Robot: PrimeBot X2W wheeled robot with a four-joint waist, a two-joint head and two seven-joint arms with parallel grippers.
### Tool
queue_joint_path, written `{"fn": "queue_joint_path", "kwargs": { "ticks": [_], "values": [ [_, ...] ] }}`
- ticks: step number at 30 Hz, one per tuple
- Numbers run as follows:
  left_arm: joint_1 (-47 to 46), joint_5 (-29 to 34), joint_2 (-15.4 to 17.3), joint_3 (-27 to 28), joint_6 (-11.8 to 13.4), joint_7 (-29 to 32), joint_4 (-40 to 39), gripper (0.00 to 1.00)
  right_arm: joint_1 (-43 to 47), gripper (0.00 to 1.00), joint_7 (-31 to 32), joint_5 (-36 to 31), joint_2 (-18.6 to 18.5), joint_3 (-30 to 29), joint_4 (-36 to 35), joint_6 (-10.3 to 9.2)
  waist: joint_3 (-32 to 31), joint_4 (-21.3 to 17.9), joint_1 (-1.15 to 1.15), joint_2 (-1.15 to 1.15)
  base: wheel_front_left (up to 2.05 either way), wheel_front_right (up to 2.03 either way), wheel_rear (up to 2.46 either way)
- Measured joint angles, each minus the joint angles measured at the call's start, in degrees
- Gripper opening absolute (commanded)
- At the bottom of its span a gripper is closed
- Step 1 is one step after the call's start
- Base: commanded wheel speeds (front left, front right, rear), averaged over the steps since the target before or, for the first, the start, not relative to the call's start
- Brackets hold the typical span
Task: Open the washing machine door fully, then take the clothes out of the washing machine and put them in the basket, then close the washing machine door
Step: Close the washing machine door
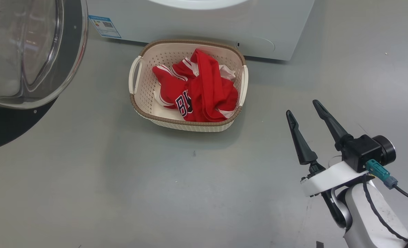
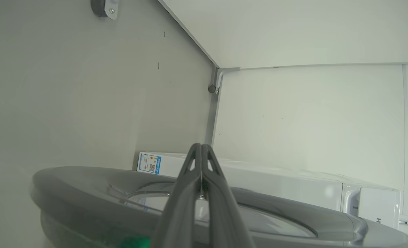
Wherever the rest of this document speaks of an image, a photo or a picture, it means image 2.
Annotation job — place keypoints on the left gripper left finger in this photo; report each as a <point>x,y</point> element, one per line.
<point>179,206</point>

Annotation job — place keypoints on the white front-load washing machine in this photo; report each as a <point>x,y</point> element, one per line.
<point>276,186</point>

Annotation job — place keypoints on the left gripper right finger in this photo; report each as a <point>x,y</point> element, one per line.
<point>224,213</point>

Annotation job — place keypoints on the dark washing machine door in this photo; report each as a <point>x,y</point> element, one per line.
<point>86,193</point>

